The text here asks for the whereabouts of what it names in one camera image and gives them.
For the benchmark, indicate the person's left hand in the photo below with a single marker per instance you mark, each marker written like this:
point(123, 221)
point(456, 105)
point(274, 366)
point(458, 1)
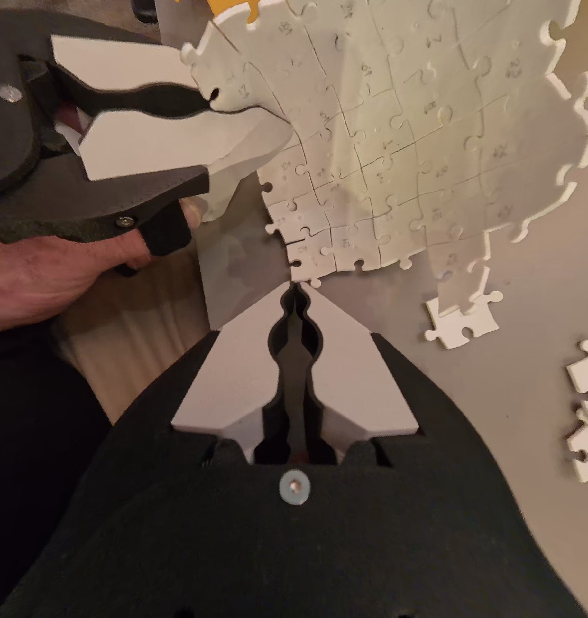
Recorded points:
point(43, 275)

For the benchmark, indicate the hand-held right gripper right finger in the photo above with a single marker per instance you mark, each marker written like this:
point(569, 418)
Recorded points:
point(361, 386)

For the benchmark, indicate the yellow plastic bin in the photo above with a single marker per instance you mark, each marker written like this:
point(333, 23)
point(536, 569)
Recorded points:
point(231, 8)

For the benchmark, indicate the black garment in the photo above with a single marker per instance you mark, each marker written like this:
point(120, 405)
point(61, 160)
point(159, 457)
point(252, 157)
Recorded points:
point(33, 458)

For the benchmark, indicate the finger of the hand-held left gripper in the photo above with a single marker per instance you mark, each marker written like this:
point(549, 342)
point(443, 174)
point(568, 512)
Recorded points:
point(168, 145)
point(120, 65)

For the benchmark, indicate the white puzzle ball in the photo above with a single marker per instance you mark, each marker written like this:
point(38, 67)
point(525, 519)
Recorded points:
point(419, 120)

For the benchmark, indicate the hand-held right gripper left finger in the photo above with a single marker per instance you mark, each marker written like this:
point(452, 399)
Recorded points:
point(226, 381)

